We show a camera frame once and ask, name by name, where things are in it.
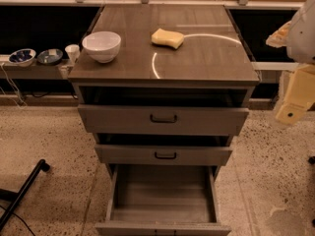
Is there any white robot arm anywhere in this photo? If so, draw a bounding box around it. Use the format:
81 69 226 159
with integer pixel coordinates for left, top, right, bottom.
266 0 315 125

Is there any yellow sponge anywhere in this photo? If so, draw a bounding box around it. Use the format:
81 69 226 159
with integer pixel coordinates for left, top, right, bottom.
151 29 184 49

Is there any drawer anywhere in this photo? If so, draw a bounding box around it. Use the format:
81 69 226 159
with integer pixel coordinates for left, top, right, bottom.
95 164 230 236
79 87 248 136
94 134 232 166

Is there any dark blue shallow bowl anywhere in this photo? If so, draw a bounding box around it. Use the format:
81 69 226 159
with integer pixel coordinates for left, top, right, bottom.
37 48 63 66

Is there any middle drawer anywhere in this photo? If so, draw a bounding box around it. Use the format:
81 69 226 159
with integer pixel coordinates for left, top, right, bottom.
94 134 232 166

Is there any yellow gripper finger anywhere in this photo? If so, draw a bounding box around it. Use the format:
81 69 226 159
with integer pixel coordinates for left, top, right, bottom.
266 21 291 48
275 64 315 125

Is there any blue patterned bowl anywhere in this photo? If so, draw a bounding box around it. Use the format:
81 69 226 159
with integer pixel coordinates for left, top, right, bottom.
9 48 36 67

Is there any black metal stand leg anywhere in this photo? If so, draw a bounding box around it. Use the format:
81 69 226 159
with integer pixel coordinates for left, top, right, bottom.
0 159 50 231

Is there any bottom drawer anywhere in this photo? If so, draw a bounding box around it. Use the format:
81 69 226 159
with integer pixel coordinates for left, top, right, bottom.
95 164 230 236

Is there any white cable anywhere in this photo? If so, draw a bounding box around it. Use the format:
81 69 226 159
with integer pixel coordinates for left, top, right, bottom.
0 62 28 108

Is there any white ceramic bowl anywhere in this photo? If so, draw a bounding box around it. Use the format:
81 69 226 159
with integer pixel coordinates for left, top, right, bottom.
82 31 121 63

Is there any low side shelf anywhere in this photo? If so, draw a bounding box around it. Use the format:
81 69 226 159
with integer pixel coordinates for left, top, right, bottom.
0 55 73 80

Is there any top drawer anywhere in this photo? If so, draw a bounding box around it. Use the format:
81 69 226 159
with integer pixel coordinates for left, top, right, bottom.
79 87 248 136

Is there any grey wooden drawer cabinet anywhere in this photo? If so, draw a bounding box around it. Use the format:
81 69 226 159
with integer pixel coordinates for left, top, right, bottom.
67 3 261 236

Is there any white paper cup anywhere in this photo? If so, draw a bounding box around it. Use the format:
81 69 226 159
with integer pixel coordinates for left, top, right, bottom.
65 44 80 64

